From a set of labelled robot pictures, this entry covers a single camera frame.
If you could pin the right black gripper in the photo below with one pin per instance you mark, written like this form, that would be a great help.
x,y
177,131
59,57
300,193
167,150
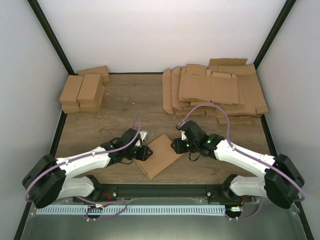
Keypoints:
x,y
179,148

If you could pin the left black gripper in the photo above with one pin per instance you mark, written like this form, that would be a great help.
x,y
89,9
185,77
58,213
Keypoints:
x,y
143,156

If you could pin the brown cardboard box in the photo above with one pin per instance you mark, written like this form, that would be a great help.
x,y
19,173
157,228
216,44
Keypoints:
x,y
163,156

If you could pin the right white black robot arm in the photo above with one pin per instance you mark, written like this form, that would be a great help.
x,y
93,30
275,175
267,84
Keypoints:
x,y
274,177

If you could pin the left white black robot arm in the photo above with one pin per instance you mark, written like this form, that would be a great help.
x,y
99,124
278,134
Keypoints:
x,y
53,178

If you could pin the folded box bottom right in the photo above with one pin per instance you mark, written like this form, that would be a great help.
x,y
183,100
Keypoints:
x,y
95,106

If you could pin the folded box top right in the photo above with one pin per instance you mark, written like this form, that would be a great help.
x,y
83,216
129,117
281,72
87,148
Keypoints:
x,y
89,89

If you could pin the folded box bottom left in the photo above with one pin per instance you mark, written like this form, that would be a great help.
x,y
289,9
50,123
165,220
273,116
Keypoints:
x,y
69,109

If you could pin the folded box at back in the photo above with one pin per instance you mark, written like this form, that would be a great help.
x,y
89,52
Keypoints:
x,y
103,71

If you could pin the folded box top left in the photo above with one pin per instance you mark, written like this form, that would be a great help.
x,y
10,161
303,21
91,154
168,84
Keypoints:
x,y
71,89

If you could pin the top flat cardboard sheet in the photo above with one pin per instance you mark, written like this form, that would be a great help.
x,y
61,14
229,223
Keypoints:
x,y
219,88

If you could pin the stack of flat cardboard sheets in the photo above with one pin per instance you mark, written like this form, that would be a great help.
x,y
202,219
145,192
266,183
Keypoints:
x,y
252,102

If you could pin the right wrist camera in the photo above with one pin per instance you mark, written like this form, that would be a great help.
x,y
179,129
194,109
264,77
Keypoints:
x,y
179,128

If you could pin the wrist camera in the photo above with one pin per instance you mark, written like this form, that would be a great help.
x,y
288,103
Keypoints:
x,y
179,128
144,135

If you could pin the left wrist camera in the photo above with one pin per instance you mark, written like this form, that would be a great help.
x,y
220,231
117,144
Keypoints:
x,y
144,135

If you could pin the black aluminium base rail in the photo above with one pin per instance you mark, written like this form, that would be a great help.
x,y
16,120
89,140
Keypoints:
x,y
211,192

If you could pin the light blue slotted cable duct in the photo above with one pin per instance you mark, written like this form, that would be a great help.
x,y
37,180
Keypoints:
x,y
135,210

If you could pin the right black frame post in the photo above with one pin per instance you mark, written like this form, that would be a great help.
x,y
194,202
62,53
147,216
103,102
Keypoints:
x,y
277,25

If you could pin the black frame post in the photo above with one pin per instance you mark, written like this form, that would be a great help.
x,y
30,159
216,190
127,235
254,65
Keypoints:
x,y
277,25
42,19

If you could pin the left black frame post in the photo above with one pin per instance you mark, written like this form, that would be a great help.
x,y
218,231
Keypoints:
x,y
42,19

